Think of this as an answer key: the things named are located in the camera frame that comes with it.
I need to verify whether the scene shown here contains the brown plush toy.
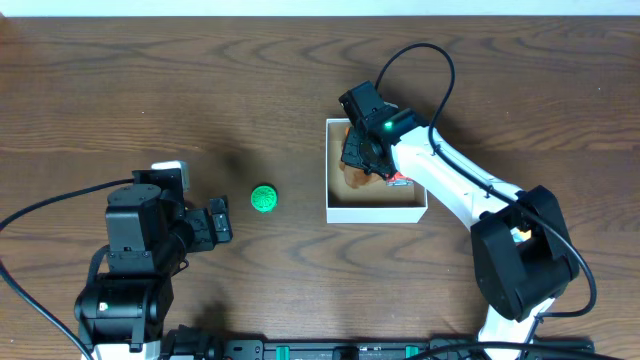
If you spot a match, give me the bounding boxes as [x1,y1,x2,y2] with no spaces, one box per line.
[339,162,383,189]

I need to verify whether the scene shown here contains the green ridged disc toy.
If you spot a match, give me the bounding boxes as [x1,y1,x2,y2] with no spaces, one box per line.
[250,185,278,213]

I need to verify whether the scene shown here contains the red toy fire truck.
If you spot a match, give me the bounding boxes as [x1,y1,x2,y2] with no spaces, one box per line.
[386,172,413,187]

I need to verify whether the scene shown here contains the orange and blue duck toy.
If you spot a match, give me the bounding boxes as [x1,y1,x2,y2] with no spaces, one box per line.
[511,227,532,243]

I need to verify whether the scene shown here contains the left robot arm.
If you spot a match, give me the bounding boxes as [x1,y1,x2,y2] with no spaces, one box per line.
[74,168,233,359]

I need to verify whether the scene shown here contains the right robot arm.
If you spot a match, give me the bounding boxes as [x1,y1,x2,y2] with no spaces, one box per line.
[341,103,584,359]

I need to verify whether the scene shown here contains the white cardboard box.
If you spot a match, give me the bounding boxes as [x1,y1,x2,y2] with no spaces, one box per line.
[325,118,429,224]

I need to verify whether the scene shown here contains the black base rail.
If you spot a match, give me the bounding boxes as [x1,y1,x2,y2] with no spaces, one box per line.
[157,325,595,360]

